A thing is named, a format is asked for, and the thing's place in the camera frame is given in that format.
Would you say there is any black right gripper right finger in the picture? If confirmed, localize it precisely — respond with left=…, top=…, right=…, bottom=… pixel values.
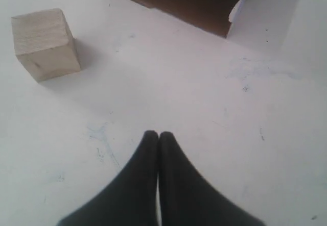
left=158, top=132, right=264, bottom=225

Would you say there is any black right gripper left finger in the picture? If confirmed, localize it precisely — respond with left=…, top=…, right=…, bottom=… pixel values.
left=58, top=131, right=158, bottom=225

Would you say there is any light wooden cube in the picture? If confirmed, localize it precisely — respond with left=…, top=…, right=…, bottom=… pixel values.
left=11, top=8, right=81, bottom=83

